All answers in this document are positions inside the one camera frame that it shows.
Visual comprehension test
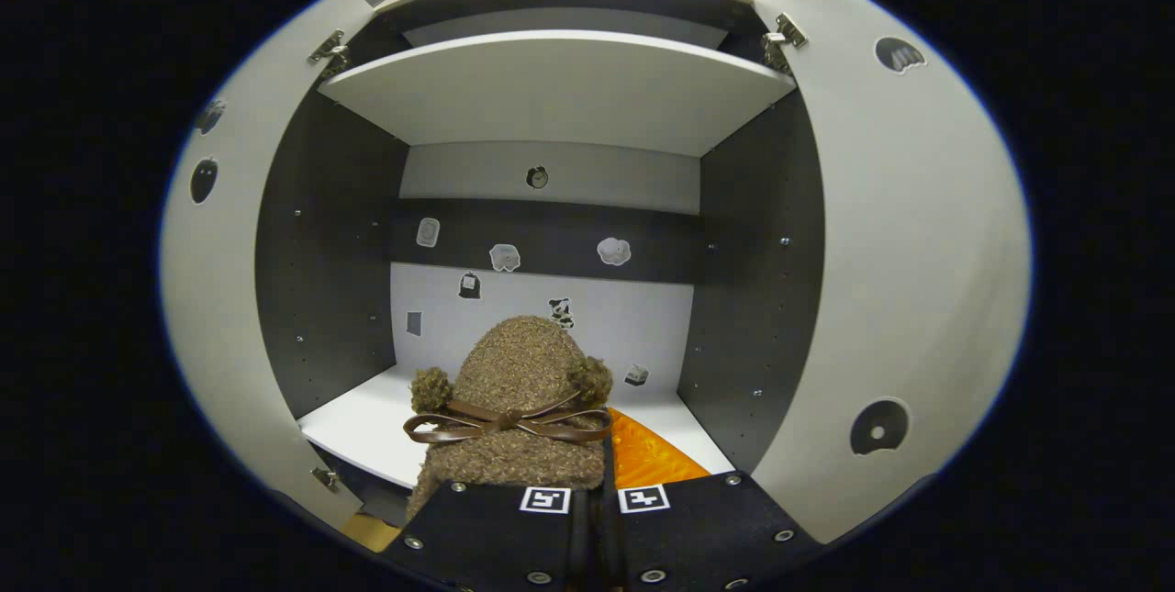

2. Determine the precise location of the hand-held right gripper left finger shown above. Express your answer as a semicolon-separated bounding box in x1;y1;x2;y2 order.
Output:
379;480;593;592

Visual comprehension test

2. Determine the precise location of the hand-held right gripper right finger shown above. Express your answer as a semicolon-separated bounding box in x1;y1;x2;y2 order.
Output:
599;406;829;592

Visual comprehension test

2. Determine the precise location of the brown fuzzy shoe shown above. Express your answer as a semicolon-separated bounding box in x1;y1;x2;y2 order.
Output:
402;315;616;519

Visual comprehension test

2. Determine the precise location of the white cabinet door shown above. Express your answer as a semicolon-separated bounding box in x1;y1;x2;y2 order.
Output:
751;0;1034;545
158;0;377;533

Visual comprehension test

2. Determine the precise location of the white shoe cabinet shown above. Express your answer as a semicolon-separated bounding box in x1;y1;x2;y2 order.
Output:
255;0;827;519

